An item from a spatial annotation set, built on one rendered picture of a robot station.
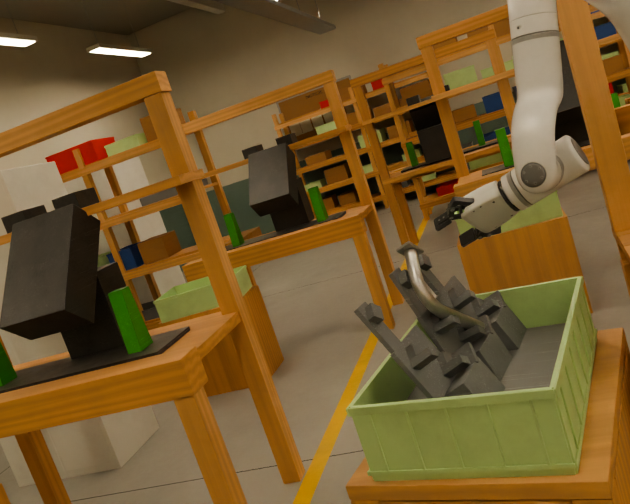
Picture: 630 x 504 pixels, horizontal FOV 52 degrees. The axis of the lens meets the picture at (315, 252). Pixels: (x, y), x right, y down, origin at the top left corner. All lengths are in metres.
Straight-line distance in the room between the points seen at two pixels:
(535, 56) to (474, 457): 0.77
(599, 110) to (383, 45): 9.95
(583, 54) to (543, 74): 1.00
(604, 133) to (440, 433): 1.36
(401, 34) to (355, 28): 0.83
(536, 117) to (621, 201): 1.14
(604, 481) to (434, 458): 0.31
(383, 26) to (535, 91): 10.87
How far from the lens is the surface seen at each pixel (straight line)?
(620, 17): 1.50
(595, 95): 2.37
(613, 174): 2.40
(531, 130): 1.30
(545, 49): 1.38
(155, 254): 7.02
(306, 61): 12.44
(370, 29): 12.23
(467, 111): 9.00
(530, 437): 1.28
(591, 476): 1.29
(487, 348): 1.58
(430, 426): 1.31
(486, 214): 1.42
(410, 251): 1.52
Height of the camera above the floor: 1.49
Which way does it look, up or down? 9 degrees down
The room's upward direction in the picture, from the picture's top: 19 degrees counter-clockwise
